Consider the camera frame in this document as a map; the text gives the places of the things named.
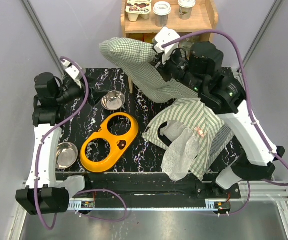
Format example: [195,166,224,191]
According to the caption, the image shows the white cable duct rail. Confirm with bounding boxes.
[68,196,230,212]

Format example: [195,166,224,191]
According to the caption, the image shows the green checked pet cushion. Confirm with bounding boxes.
[99,37,198,104]

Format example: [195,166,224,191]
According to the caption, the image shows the yellow double bowl holder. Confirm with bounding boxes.
[79,112,139,173]

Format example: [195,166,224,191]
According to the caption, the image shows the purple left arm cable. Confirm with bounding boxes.
[33,56,128,231]

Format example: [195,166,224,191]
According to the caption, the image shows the steel pet bowl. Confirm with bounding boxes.
[55,142,78,170]
[101,90,125,111]

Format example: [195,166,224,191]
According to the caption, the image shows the aluminium frame post right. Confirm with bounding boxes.
[243,0,285,66]

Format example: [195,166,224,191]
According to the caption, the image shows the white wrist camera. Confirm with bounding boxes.
[152,26,180,65]
[61,59,82,88]

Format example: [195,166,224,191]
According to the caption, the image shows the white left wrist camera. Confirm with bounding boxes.
[61,59,82,88]

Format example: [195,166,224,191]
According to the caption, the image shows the paper coffee cup right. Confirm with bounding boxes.
[177,0,196,20]

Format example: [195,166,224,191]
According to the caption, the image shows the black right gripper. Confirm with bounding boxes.
[149,46,205,95]

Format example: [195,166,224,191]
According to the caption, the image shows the aluminium frame post left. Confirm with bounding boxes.
[20,0,64,76]

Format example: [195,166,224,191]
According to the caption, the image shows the paper coffee cup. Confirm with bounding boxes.
[177,0,196,20]
[153,1,171,28]

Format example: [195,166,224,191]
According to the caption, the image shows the green striped pet tent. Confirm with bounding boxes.
[142,98,234,182]

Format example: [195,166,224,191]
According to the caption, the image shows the aluminium frame post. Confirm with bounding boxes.
[243,0,285,66]
[20,0,64,76]

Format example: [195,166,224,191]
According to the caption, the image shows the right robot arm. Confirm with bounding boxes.
[150,41,285,198]

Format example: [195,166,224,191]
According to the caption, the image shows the wooden shelf unit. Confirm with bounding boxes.
[120,0,219,95]

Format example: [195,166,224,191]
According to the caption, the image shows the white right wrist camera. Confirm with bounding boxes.
[152,26,180,65]

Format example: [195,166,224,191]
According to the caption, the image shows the chobani yogurt pack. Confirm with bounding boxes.
[125,0,152,22]

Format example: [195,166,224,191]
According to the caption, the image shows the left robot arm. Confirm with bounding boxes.
[15,72,92,216]

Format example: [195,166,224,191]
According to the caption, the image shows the paper coffee cup left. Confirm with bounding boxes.
[153,1,171,28]

